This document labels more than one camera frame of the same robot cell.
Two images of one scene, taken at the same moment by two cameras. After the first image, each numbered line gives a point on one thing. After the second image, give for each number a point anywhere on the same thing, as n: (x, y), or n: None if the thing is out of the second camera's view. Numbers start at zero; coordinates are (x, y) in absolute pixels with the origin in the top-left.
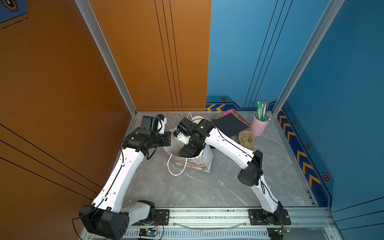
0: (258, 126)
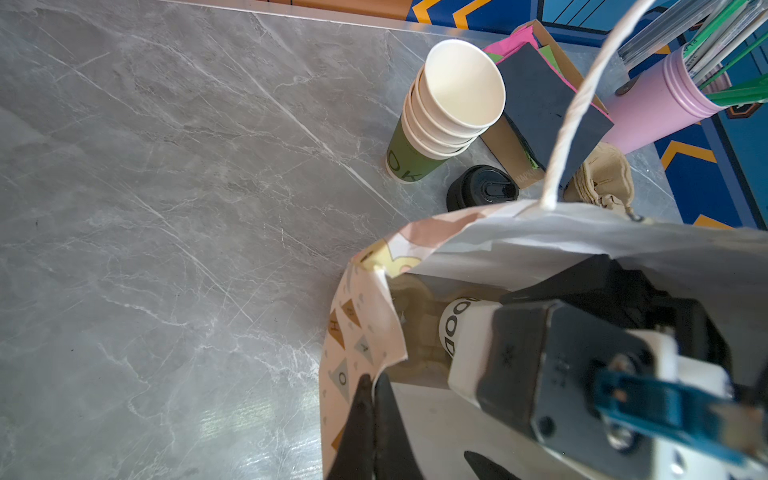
0: (656, 101)
